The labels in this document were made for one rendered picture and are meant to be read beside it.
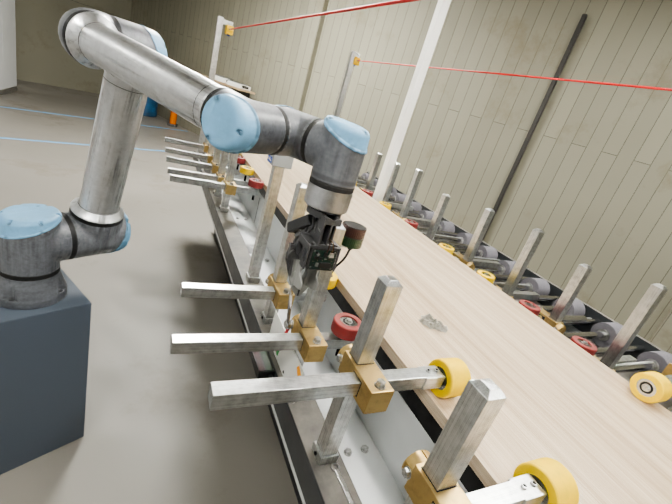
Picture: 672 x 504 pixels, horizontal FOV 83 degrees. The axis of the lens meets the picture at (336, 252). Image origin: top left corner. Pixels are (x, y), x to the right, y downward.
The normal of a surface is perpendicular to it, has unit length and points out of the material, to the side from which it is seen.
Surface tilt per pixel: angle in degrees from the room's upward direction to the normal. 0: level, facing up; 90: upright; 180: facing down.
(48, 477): 0
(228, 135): 90
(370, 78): 90
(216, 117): 90
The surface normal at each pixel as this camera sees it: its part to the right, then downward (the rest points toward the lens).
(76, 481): 0.28, -0.89
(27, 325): 0.76, 0.43
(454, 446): -0.88, -0.09
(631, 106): -0.59, 0.14
